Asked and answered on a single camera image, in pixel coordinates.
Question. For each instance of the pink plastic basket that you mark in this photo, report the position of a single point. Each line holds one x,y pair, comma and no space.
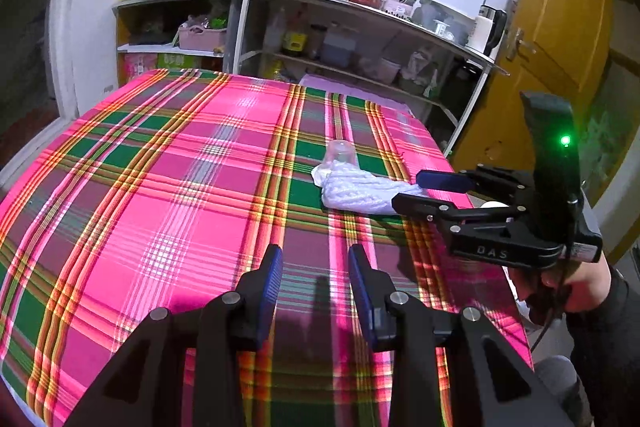
202,39

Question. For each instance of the dark bottle yellow label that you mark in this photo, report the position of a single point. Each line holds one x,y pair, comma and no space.
295,42

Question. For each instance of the grey plastic jug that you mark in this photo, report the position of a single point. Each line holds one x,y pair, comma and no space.
336,49

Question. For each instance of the small white cup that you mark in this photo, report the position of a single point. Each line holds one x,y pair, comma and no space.
441,28

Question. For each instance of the red box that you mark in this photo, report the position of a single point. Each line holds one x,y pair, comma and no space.
135,67

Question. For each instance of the person's right hand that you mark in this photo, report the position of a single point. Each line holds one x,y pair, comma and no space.
555,287

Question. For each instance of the clear plastic cup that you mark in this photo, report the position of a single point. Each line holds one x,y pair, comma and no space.
341,154

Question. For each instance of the green white pack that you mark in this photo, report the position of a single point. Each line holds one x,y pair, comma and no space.
432,82

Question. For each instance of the wooden door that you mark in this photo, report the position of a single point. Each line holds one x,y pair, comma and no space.
560,22

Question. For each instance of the brown bottle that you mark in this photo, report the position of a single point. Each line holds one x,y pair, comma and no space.
315,44

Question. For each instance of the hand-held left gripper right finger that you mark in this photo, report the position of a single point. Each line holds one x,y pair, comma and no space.
361,302

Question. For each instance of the clear plastic container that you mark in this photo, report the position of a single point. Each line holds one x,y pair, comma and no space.
445,14

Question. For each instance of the pink knife holder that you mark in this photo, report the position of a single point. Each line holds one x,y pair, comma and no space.
397,9

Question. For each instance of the dark tall container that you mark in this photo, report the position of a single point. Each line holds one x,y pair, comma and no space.
460,97

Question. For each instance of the person's right forearm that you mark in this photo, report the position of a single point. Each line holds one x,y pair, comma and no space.
610,332

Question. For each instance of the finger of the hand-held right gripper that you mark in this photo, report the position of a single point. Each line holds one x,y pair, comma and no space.
442,180
420,203

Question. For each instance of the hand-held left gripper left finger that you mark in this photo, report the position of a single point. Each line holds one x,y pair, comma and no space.
270,297

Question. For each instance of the white foam net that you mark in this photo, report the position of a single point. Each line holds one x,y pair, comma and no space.
360,192

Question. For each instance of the crumpled plastic bag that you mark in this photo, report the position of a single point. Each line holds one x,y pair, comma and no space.
419,63

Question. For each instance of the clear tall bottle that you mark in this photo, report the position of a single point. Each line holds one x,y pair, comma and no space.
274,34

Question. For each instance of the pink plaid tablecloth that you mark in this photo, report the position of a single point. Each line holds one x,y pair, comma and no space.
150,207

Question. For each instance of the small red jar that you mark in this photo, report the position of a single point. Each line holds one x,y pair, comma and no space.
377,0

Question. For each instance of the person's grey trousers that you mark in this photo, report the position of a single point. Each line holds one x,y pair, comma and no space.
560,387

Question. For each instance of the large metal shelf unit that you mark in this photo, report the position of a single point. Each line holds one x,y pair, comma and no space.
242,32

